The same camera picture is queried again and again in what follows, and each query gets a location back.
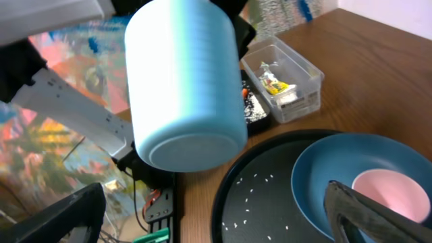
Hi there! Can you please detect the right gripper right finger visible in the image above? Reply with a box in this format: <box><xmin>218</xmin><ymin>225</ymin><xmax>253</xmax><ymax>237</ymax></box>
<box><xmin>323</xmin><ymin>180</ymin><xmax>431</xmax><ymax>243</ymax></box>

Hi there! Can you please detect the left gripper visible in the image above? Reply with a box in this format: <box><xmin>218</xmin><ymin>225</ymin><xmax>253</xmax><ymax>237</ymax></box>
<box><xmin>111</xmin><ymin>0</ymin><xmax>257</xmax><ymax>190</ymax></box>

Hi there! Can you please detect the dark blue plate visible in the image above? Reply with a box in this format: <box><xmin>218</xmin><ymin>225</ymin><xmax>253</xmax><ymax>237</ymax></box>
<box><xmin>291</xmin><ymin>133</ymin><xmax>431</xmax><ymax>241</ymax></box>

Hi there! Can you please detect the spilled white rice pile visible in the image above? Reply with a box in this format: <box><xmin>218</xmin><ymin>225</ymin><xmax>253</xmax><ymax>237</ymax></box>
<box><xmin>244</xmin><ymin>92</ymin><xmax>267</xmax><ymax>124</ymax></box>

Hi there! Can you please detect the white tissue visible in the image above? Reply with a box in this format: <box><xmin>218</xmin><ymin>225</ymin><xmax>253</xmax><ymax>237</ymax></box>
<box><xmin>278</xmin><ymin>84</ymin><xmax>298</xmax><ymax>105</ymax></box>

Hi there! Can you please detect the black rectangular tray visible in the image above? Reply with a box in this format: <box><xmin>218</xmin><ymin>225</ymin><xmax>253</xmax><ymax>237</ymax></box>
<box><xmin>241</xmin><ymin>70</ymin><xmax>271</xmax><ymax>136</ymax></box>

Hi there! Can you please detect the round black serving tray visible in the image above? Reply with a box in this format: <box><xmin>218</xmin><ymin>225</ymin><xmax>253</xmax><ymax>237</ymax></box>
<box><xmin>210</xmin><ymin>128</ymin><xmax>432</xmax><ymax>243</ymax></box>

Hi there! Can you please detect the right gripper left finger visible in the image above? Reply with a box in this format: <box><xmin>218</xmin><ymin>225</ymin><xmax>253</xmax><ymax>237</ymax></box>
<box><xmin>1</xmin><ymin>183</ymin><xmax>106</xmax><ymax>243</ymax></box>

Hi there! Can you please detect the orange carrot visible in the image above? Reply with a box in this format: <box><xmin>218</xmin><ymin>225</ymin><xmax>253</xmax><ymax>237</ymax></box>
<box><xmin>242</xmin><ymin>88</ymin><xmax>249</xmax><ymax>99</ymax></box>

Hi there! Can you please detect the clear plastic bin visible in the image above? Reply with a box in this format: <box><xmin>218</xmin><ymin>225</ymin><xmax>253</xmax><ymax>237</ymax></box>
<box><xmin>241</xmin><ymin>36</ymin><xmax>325</xmax><ymax>124</ymax></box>

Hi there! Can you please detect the pink cup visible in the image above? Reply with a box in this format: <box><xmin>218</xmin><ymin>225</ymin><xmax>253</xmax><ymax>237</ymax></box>
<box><xmin>352</xmin><ymin>169</ymin><xmax>431</xmax><ymax>223</ymax></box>

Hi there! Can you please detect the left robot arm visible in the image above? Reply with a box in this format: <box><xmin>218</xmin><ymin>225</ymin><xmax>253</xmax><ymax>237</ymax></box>
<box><xmin>1</xmin><ymin>0</ymin><xmax>256</xmax><ymax>188</ymax></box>

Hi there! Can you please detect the light blue cup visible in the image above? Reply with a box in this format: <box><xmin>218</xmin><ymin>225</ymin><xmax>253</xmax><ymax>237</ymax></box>
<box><xmin>124</xmin><ymin>0</ymin><xmax>249</xmax><ymax>173</ymax></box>

